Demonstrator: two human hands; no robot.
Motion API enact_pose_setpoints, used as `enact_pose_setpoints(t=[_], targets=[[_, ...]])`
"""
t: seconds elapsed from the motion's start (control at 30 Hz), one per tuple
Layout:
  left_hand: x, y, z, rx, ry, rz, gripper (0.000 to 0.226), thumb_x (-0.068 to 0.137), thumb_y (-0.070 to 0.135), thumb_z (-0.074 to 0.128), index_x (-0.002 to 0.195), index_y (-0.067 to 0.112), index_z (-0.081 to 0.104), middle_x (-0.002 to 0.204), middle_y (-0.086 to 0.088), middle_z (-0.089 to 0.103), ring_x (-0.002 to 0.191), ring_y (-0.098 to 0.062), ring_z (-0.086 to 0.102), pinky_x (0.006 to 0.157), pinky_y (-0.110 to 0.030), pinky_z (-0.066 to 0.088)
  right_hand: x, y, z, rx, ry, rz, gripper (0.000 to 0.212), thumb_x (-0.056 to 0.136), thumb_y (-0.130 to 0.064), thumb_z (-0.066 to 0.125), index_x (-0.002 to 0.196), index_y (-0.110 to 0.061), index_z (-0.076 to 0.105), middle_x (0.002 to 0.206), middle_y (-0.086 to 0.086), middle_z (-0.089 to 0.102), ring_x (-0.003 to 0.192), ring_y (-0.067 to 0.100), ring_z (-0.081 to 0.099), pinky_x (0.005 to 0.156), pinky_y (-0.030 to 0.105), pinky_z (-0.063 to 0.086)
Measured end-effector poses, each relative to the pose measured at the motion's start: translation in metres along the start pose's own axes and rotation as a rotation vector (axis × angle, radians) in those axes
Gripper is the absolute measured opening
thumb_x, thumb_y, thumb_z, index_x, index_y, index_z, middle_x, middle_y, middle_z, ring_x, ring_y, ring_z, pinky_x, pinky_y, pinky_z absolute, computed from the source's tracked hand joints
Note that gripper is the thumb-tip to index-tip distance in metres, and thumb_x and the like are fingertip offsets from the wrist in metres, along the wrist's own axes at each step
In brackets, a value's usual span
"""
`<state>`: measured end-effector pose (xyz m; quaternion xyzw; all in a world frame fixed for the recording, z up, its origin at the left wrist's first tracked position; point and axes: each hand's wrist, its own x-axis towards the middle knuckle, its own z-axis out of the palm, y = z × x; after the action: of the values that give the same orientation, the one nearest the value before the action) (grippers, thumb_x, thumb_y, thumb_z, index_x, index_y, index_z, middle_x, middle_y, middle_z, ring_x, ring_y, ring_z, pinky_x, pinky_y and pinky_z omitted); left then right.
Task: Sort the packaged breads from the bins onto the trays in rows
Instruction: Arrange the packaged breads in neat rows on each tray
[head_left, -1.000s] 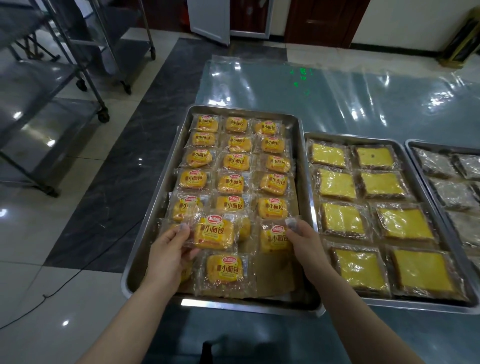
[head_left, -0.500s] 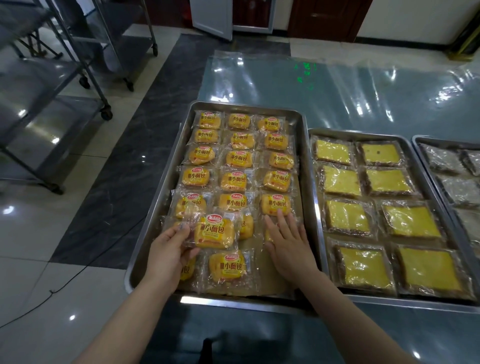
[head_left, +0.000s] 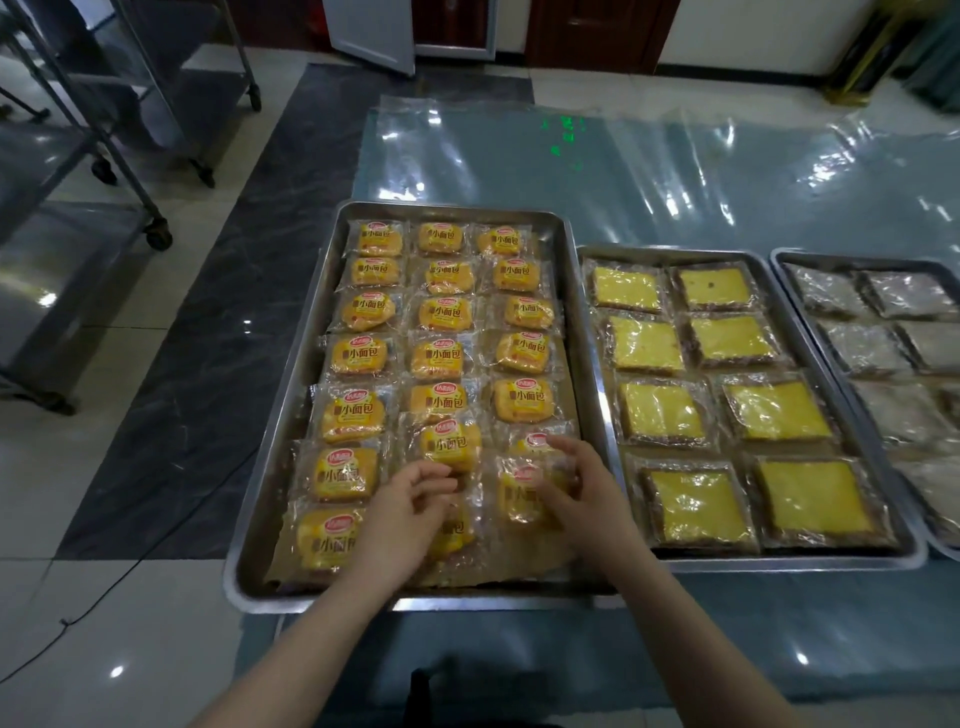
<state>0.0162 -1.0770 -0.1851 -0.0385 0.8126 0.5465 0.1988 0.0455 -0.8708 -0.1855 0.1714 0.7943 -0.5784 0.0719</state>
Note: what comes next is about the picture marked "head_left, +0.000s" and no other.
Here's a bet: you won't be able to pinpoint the person's left hand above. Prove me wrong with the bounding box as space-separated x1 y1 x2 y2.
344 459 460 592

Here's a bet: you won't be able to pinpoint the person's right hand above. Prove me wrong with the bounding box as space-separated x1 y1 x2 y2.
528 434 651 580

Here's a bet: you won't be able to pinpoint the small yellow bun packets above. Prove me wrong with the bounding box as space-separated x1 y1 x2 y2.
266 217 583 586

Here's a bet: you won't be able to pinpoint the yellow cake slice packets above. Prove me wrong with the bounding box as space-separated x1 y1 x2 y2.
584 258 899 556

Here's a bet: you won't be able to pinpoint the steel tray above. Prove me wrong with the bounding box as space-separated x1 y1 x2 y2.
770 247 960 562
575 242 930 575
222 200 628 616

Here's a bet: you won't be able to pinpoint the pile of brown cake packets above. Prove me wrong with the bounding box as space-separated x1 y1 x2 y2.
783 262 960 545

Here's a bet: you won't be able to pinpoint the person's left forearm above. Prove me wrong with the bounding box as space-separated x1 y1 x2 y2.
187 566 399 728

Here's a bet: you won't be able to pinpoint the person's right forearm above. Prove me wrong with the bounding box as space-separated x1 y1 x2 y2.
603 547 808 728

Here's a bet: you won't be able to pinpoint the plastic covered teal tablecloth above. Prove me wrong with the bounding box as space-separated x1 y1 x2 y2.
232 97 960 728

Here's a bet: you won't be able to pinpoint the metal trolley cart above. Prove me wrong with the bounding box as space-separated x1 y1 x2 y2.
0 0 175 418
44 0 262 189

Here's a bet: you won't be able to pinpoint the dark wooden door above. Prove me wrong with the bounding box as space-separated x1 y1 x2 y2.
524 0 682 75

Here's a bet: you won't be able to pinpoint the white framed door leaf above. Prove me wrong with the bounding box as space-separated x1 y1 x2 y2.
322 0 418 78

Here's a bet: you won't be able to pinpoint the aluminium framed glass door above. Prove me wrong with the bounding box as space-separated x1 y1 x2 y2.
412 0 500 61

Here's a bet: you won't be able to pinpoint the gold and black bin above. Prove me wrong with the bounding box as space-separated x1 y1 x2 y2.
823 0 925 106

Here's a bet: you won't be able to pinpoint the group of teal covered chairs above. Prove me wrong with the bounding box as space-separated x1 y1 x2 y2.
896 0 960 114

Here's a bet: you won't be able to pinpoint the black floor cable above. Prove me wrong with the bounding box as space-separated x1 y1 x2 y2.
0 442 264 685

